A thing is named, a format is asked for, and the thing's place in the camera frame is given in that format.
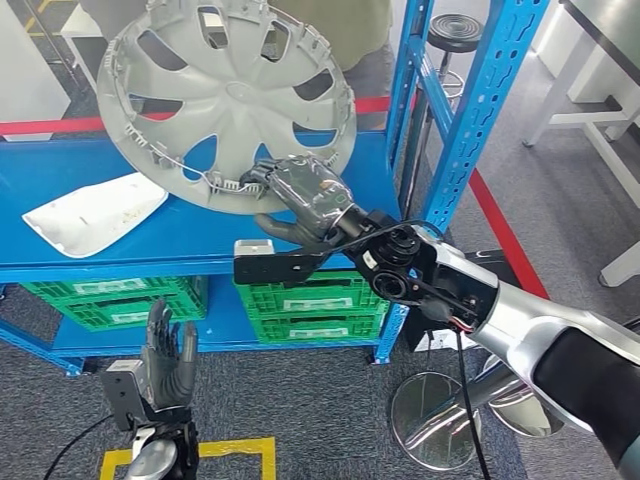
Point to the black cardboard box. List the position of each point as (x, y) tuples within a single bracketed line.
[(415, 338)]

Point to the white plastic panel part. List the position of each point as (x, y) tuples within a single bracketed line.
[(90, 218)]

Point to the silver wheel hubcap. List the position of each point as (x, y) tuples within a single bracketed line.
[(235, 99)]

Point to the black round stool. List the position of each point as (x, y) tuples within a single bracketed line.
[(455, 33)]

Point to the blue metal shelf rack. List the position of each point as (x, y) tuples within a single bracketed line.
[(60, 159)]

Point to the standing person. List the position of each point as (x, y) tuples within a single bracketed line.
[(370, 53)]

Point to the white cabinet panel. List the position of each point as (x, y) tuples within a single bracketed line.
[(30, 73)]

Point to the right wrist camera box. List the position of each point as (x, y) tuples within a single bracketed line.
[(270, 268)]

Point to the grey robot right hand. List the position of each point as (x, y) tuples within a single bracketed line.
[(315, 195)]

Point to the green plastic crate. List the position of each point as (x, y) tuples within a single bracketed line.
[(130, 318), (115, 288), (320, 328), (310, 301)]

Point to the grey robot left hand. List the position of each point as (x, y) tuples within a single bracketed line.
[(164, 381)]

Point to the yellow floor tape square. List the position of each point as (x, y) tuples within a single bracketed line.
[(240, 454)]

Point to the chrome stanchion post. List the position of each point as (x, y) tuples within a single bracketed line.
[(520, 414), (415, 152), (430, 424)]

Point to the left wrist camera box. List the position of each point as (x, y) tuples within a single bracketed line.
[(122, 394)]

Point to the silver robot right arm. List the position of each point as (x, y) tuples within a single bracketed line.
[(540, 338)]

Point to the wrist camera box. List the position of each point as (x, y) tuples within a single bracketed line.
[(270, 268), (122, 394)]

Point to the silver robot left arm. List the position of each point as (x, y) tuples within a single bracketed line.
[(155, 460)]

